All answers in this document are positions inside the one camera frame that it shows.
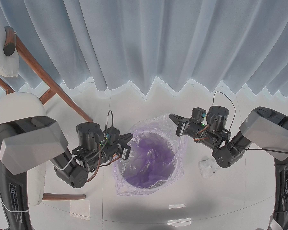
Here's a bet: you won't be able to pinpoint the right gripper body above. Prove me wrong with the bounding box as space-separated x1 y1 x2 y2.
176 119 208 138

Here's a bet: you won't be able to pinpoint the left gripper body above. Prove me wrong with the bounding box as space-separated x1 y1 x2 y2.
101 138 132 163

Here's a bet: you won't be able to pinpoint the purple plastic bag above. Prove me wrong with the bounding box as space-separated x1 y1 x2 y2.
112 113 185 196

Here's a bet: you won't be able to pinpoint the white trash bin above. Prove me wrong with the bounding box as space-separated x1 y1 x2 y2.
116 131 179 191

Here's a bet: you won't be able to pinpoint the crumpled clear plastic wrapper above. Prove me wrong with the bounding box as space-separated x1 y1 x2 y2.
199 158 219 179

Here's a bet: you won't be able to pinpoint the pale blue curtain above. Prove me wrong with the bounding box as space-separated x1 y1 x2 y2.
0 0 288 96

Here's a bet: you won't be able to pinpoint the wooden chair white cushions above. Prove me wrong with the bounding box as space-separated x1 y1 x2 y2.
0 7 93 207

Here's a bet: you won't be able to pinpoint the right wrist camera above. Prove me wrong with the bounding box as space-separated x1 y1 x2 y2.
192 107 206 124

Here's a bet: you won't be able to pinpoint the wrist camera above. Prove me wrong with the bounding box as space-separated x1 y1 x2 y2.
105 127 121 144
192 107 206 124

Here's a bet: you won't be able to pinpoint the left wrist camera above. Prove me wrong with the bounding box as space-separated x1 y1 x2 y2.
105 127 121 144

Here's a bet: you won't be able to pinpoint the black cable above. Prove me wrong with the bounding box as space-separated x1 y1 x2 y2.
106 110 114 130
212 91 288 163

